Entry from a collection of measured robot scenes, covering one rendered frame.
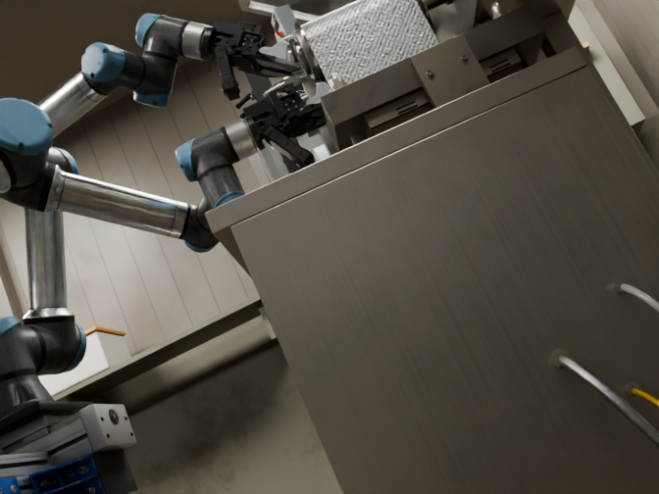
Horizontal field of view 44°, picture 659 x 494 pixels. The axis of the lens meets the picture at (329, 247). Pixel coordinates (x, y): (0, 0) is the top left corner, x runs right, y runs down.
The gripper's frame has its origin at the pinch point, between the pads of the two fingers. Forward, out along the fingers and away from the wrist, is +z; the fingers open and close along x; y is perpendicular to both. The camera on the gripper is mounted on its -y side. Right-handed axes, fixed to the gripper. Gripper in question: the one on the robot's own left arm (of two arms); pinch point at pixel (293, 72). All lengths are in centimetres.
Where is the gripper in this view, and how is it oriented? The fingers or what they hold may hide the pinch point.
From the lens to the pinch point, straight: 174.3
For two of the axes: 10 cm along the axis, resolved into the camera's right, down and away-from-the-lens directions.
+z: 9.6, 2.5, -1.6
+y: 2.8, -9.4, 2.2
